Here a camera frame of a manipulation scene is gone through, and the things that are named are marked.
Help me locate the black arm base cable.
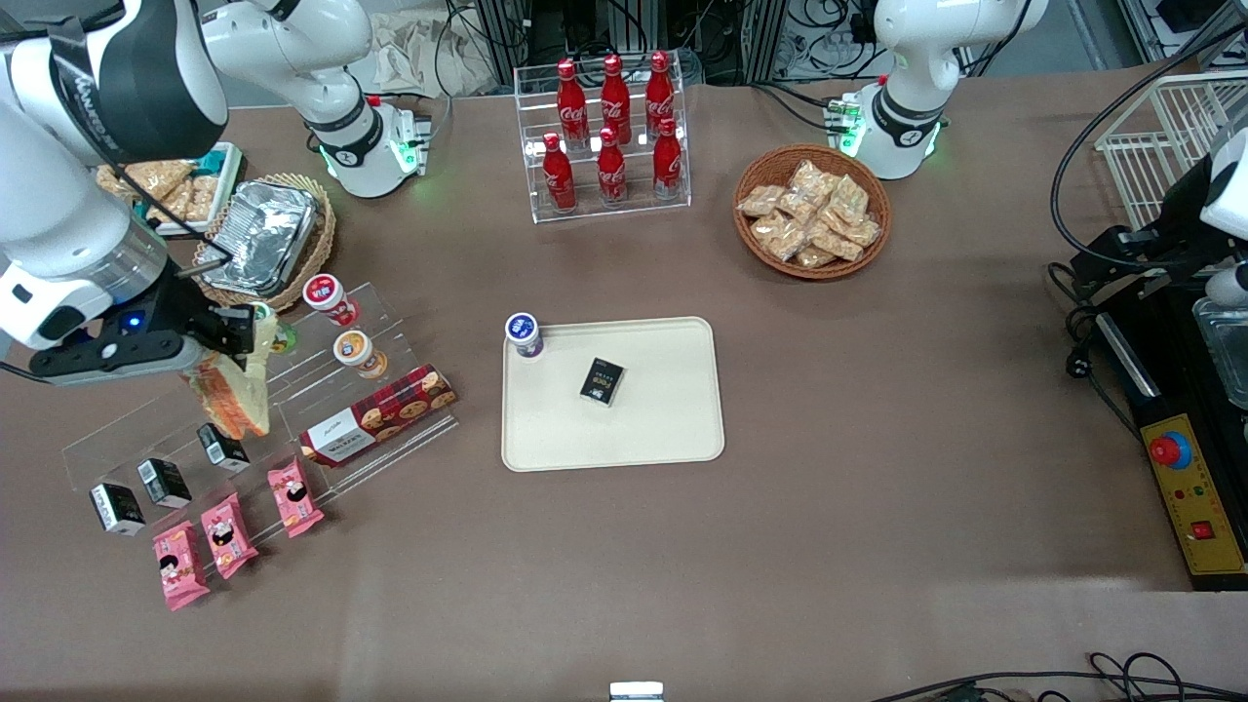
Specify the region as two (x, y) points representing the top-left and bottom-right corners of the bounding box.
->
(414, 0), (481, 149)
(749, 80), (851, 134)

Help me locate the black cable with plug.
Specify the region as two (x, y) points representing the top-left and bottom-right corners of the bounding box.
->
(1046, 261), (1144, 435)

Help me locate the clear plastic container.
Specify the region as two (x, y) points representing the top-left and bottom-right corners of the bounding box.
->
(1191, 296), (1248, 410)

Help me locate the silver foil container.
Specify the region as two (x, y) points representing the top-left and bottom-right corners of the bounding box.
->
(199, 180), (323, 298)

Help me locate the red cola bottle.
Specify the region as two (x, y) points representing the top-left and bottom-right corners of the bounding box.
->
(601, 54), (632, 145)
(652, 117), (684, 201)
(645, 51), (676, 137)
(557, 58), (589, 149)
(596, 127), (628, 208)
(542, 133), (576, 214)

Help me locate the clear wrapped crisp snack packet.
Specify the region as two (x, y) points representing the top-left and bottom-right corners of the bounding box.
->
(185, 174), (221, 223)
(117, 161), (194, 203)
(146, 185), (196, 224)

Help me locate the white rectangular bin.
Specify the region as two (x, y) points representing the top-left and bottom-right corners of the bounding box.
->
(96, 142), (245, 240)

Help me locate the triangle sandwich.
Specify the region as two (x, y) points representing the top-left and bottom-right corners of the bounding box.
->
(183, 312), (280, 442)

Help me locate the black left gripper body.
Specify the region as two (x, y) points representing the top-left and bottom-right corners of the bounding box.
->
(1155, 156), (1226, 282)

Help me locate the small black white carton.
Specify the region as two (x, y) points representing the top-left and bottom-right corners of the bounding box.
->
(89, 483), (147, 536)
(197, 422), (251, 474)
(136, 457), (193, 509)

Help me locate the green lid yogurt cup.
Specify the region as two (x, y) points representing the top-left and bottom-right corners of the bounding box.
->
(253, 301), (297, 355)

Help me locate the clear acrylic bottle rack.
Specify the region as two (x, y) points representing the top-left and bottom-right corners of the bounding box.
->
(514, 58), (693, 225)

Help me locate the yellow control panel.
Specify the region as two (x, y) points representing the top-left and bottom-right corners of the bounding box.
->
(1139, 412), (1248, 577)

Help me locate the blue lid yogurt cup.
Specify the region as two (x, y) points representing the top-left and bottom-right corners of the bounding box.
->
(505, 312), (545, 360)

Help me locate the clear acrylic stepped stand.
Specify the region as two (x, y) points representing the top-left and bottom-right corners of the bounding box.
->
(263, 281), (461, 498)
(61, 375), (328, 535)

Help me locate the round brown wicker basket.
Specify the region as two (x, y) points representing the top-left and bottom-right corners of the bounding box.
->
(733, 144), (892, 282)

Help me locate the red emergency stop button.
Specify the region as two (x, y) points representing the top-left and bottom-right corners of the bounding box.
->
(1149, 429), (1193, 471)

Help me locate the oval light wicker basket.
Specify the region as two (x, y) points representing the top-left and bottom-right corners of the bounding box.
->
(191, 174), (337, 315)

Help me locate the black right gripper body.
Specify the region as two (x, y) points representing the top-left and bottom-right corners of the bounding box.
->
(146, 283), (231, 344)

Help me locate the black equipment base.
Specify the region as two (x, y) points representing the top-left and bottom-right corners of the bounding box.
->
(1090, 278), (1248, 592)

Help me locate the cream plastic tray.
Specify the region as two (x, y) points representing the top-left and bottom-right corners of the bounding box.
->
(501, 316), (726, 474)

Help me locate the thin black cable bundle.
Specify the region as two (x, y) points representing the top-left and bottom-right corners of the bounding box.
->
(866, 651), (1248, 702)

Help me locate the thick black cable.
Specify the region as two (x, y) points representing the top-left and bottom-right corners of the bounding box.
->
(1049, 18), (1248, 272)

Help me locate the red plaid cookie box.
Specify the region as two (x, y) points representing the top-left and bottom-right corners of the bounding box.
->
(298, 364), (457, 467)

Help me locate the crumpled beige paper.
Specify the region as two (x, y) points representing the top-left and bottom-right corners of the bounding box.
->
(353, 10), (500, 98)

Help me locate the red lid yogurt cup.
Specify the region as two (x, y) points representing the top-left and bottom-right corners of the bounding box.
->
(302, 273), (360, 328)

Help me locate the aluminium frame rack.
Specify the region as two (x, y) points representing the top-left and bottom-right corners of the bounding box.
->
(474, 0), (878, 87)

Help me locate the white wire basket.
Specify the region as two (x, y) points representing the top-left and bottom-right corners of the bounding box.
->
(1094, 70), (1248, 231)

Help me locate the orange lid yogurt cup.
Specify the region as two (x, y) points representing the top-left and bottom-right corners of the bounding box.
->
(332, 330), (388, 380)

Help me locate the pink snack packet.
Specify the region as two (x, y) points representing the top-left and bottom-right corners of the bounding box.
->
(267, 456), (325, 539)
(153, 520), (211, 612)
(201, 492), (260, 581)

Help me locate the black box with gold print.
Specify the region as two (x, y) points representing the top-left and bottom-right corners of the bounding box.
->
(579, 357), (626, 408)

